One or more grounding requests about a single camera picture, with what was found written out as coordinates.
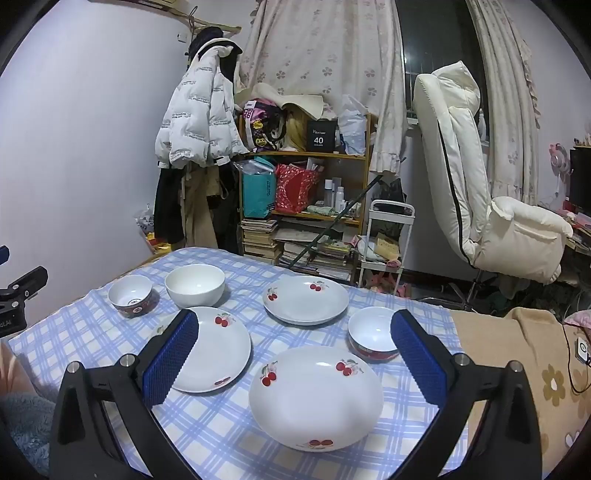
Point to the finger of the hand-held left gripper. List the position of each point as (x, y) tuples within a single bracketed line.
[(2, 255), (27, 278)]

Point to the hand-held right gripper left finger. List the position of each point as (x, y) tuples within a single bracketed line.
[(171, 360)]

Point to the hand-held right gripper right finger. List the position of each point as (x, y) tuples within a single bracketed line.
[(418, 364)]

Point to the white cherry-print plate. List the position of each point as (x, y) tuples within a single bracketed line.
[(314, 397), (217, 350), (304, 302)]

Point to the small red-patterned bowl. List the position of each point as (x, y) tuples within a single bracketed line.
[(129, 290), (369, 332)]

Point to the large plain white bowl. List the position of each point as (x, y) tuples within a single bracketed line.
[(194, 281)]

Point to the person's left forearm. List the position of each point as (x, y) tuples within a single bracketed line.
[(14, 369)]

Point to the pink toys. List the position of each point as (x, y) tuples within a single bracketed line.
[(388, 281)]

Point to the beige floral blanket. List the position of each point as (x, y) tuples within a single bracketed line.
[(508, 369)]

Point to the blue plaid cloth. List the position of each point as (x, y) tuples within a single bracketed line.
[(221, 438)]

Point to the grey-blue fluffy cloth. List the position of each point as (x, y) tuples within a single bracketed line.
[(25, 424)]

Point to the yellow packet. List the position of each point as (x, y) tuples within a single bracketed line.
[(159, 247)]

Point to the beige paper bag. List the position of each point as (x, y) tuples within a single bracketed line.
[(387, 247)]

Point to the clear printed plastic bag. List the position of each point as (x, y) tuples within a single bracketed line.
[(145, 222)]

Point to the white trolley cart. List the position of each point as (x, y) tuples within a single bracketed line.
[(364, 230)]

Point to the pile of magazines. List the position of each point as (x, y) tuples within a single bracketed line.
[(318, 258)]

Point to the stack of old books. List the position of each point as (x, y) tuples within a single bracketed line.
[(258, 242)]

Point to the beige hanging coat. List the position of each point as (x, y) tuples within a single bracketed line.
[(203, 207)]

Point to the black hanging coat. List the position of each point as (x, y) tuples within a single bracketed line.
[(168, 203)]

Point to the black pole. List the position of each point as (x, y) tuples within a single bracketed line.
[(332, 221)]

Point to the white charger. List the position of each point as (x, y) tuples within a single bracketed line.
[(584, 351)]

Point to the black hanging garment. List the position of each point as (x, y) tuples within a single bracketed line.
[(229, 203)]

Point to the pink pillow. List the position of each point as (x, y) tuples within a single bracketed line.
[(579, 319)]

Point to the pale green cloth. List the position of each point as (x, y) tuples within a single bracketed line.
[(321, 210)]

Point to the teal bag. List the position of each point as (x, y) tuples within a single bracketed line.
[(258, 194)]

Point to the white padded recliner chair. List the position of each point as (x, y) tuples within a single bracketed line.
[(461, 161)]

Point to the red patterned bag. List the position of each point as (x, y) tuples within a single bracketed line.
[(293, 189)]

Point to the wooden shelf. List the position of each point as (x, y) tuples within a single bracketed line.
[(318, 156)]

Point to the white puffer jacket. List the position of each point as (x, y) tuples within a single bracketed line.
[(194, 115)]

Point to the white plastic bag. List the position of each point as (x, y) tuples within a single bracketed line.
[(353, 127)]

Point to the black box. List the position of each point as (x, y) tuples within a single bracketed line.
[(322, 134)]

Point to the pink fan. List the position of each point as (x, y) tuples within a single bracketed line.
[(558, 157)]

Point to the pink and black printed bag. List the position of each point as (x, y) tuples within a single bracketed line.
[(261, 124)]

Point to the tan bag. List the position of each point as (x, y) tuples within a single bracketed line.
[(295, 131)]

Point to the narrow floral curtain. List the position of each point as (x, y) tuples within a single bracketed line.
[(508, 115)]

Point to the beige foam sheet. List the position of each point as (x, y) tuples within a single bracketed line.
[(300, 102)]

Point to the black hooded garment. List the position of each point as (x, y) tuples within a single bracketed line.
[(207, 39)]

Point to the yellowed air conditioner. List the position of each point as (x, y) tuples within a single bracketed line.
[(164, 3)]

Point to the dark window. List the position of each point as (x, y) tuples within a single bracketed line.
[(438, 37)]

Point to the wide floral curtain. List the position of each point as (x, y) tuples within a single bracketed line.
[(323, 46)]

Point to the wooden hanging rail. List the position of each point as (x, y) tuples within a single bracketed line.
[(207, 25)]

